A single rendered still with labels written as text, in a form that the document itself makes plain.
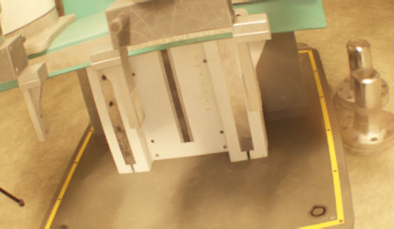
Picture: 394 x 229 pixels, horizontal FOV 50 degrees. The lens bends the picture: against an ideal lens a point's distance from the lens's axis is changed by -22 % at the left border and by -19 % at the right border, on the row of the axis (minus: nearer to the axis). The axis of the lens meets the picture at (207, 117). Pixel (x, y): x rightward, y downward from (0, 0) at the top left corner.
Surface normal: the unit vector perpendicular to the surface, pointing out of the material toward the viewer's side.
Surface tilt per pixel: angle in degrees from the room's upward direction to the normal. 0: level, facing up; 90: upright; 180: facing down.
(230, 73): 90
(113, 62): 90
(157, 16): 90
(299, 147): 0
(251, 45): 90
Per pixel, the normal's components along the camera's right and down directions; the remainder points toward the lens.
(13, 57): 0.97, -0.14
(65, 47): -0.10, 0.48
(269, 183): -0.22, -0.87
